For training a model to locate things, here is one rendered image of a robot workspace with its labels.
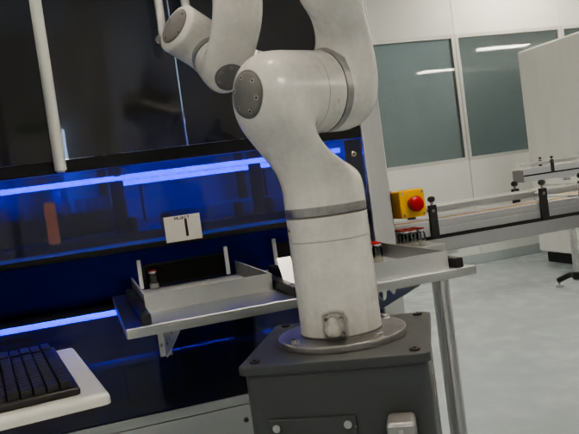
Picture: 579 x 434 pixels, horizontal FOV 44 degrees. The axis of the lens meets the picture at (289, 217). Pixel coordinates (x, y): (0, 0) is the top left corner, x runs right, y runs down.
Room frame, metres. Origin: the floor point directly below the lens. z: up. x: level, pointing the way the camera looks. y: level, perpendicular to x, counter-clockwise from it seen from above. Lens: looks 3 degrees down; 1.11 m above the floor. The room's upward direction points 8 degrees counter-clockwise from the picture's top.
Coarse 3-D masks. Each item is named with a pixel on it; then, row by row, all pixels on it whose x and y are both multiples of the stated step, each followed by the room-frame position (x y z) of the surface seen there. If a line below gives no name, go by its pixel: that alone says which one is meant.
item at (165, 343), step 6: (162, 336) 1.66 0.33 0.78; (168, 336) 1.55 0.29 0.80; (174, 336) 1.43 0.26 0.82; (162, 342) 1.66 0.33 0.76; (168, 342) 1.56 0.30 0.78; (174, 342) 1.45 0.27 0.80; (162, 348) 1.66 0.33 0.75; (168, 348) 1.58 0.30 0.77; (162, 354) 1.66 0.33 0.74; (168, 354) 1.60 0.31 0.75
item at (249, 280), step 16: (240, 272) 1.74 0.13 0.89; (256, 272) 1.58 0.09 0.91; (160, 288) 1.71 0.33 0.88; (176, 288) 1.67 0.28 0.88; (192, 288) 1.43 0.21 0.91; (208, 288) 1.44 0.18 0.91; (224, 288) 1.44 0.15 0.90; (240, 288) 1.45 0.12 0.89; (256, 288) 1.46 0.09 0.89; (272, 288) 1.47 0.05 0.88; (144, 304) 1.42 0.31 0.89; (160, 304) 1.41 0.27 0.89; (176, 304) 1.42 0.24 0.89; (192, 304) 1.43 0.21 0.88
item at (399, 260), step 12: (384, 252) 1.75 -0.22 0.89; (396, 252) 1.68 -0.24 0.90; (408, 252) 1.62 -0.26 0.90; (420, 252) 1.56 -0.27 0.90; (432, 252) 1.51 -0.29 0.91; (444, 252) 1.45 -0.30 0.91; (384, 264) 1.42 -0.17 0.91; (396, 264) 1.42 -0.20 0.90; (408, 264) 1.43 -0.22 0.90; (420, 264) 1.44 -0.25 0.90; (432, 264) 1.45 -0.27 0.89; (444, 264) 1.45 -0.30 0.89; (384, 276) 1.42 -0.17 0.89; (396, 276) 1.42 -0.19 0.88
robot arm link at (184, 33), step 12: (180, 12) 1.19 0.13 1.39; (192, 12) 1.18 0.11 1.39; (168, 24) 1.21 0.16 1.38; (180, 24) 1.18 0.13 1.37; (192, 24) 1.17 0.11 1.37; (204, 24) 1.18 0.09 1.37; (168, 36) 1.19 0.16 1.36; (180, 36) 1.17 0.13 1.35; (192, 36) 1.17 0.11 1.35; (204, 36) 1.18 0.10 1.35; (168, 48) 1.19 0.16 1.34; (180, 48) 1.18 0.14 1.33; (192, 48) 1.18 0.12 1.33; (192, 60) 1.19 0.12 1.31
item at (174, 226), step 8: (176, 216) 1.68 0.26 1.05; (184, 216) 1.69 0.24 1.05; (192, 216) 1.69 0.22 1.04; (168, 224) 1.68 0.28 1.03; (176, 224) 1.68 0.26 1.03; (192, 224) 1.69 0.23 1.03; (200, 224) 1.70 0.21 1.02; (168, 232) 1.68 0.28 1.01; (176, 232) 1.68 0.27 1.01; (184, 232) 1.69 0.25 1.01; (192, 232) 1.69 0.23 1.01; (200, 232) 1.70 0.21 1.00; (168, 240) 1.67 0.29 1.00; (176, 240) 1.68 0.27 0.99
